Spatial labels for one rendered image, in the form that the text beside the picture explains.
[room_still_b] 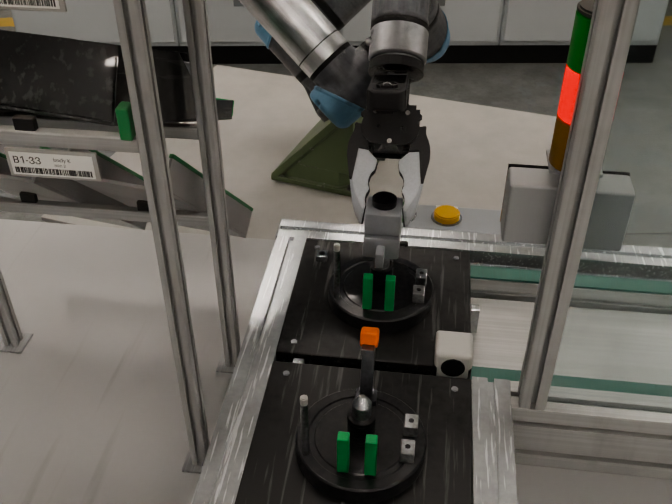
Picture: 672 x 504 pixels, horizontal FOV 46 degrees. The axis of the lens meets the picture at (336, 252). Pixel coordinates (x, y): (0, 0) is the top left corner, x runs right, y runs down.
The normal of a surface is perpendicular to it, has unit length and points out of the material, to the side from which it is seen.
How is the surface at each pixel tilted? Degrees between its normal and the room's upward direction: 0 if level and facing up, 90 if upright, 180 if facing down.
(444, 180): 0
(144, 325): 0
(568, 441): 90
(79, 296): 0
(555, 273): 90
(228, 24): 90
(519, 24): 90
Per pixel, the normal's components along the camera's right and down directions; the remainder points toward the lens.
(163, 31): 0.00, 0.60
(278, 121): 0.00, -0.80
